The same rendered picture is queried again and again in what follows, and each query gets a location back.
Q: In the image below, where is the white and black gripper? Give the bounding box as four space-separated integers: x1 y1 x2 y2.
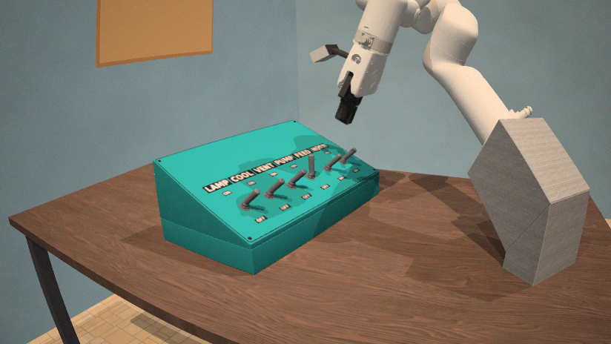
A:
335 40 389 125

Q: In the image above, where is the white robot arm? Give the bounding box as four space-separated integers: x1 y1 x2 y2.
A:
354 0 533 148

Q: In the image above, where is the teal switch console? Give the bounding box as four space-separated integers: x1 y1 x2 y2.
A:
153 120 380 274

